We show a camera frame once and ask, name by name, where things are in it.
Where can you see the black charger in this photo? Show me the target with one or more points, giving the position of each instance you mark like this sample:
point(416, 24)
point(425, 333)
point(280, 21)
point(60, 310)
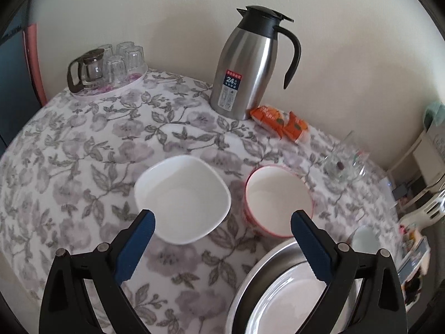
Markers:
point(399, 191)

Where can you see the dark cloth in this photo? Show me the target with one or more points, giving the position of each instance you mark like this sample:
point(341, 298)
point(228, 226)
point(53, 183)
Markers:
point(413, 288)

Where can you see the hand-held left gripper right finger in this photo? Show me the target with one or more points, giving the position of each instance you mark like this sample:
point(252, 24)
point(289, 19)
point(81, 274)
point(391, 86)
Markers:
point(311, 247)

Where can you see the black-rimmed yellow flower plate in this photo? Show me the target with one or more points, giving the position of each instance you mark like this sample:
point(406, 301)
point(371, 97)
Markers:
point(295, 306)

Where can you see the small clear glass cup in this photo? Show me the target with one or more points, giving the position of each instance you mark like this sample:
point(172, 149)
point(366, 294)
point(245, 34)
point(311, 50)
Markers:
point(104, 50)
point(116, 69)
point(135, 57)
point(123, 47)

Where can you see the stainless steel basin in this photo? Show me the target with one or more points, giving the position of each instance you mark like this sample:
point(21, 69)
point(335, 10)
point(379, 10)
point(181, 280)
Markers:
point(253, 278)

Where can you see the teal cloth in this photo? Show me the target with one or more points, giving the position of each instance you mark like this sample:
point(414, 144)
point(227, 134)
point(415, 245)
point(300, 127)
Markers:
point(434, 111)

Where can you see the strawberry print bowl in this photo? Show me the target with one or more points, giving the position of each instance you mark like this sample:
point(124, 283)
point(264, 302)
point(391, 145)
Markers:
point(274, 195)

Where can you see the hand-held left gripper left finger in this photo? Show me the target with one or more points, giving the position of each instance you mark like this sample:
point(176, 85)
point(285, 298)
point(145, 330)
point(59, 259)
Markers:
point(137, 247)

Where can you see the white cup tray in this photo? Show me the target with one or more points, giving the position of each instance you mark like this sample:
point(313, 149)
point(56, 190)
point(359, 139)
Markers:
point(135, 78)

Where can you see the white shelf unit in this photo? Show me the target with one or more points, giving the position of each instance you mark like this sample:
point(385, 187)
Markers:
point(420, 153)

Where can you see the clear glass mug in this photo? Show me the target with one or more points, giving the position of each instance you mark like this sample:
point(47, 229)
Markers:
point(342, 161)

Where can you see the smartphone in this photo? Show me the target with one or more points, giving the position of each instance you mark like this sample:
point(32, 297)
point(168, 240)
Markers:
point(413, 259)

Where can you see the white power strip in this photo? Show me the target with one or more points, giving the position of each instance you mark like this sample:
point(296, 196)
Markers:
point(387, 184)

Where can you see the orange snack packet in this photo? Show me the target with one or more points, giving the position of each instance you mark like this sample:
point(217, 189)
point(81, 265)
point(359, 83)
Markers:
point(296, 128)
point(269, 118)

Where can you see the stainless steel thermos jug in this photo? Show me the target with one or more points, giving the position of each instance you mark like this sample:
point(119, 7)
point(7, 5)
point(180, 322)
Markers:
point(243, 62)

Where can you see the pink upright bar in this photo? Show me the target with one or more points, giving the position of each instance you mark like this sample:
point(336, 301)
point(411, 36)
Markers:
point(34, 62)

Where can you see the white square bowl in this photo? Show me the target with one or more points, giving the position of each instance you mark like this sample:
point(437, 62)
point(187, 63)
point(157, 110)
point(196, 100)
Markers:
point(184, 195)

